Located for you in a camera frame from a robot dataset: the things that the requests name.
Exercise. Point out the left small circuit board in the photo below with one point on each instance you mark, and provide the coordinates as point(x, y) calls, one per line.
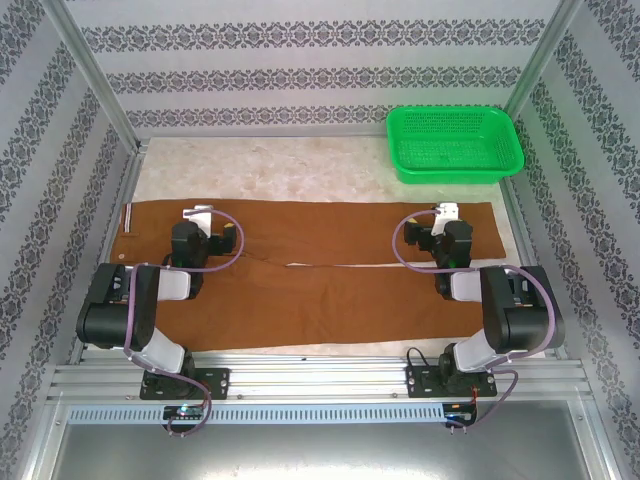
point(184, 411)

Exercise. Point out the left aluminium corner post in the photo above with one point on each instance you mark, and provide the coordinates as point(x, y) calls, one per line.
point(90, 65)

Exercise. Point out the right aluminium side rail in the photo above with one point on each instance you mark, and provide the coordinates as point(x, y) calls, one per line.
point(520, 235)

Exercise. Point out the brown long pants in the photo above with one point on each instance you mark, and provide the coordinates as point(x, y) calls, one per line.
point(310, 300)

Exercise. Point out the green plastic mesh basket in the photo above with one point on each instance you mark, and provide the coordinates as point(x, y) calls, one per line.
point(415, 175)

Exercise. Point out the left aluminium side rail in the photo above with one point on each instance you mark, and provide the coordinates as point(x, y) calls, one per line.
point(120, 200)

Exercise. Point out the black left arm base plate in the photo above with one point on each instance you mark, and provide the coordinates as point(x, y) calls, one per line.
point(215, 382)

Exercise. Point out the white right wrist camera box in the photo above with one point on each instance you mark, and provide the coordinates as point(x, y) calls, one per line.
point(445, 215)

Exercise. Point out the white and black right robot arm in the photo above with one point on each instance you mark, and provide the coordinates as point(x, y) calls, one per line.
point(525, 320)

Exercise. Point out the small circuit board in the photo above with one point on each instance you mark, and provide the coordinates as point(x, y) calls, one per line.
point(184, 411)
point(460, 414)

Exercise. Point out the right aluminium corner post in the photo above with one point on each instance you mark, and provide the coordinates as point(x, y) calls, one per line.
point(542, 55)

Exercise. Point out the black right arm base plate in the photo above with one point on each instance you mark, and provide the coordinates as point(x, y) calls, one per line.
point(422, 382)

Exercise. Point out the aluminium side rail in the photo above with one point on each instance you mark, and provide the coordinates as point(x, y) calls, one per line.
point(120, 200)
point(520, 235)

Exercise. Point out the steel sheet shelf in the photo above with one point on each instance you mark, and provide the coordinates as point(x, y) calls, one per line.
point(320, 450)

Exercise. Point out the aluminium corner post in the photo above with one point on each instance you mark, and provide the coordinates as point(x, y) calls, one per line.
point(542, 55)
point(90, 65)

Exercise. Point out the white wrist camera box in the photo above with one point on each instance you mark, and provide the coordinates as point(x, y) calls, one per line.
point(445, 215)
point(198, 214)

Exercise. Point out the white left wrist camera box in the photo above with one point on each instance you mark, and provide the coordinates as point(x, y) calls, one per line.
point(198, 214)

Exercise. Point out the right small circuit board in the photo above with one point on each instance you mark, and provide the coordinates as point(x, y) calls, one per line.
point(460, 414)

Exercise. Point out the long aluminium mounting rail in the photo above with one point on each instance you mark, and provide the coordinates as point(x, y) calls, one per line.
point(320, 375)

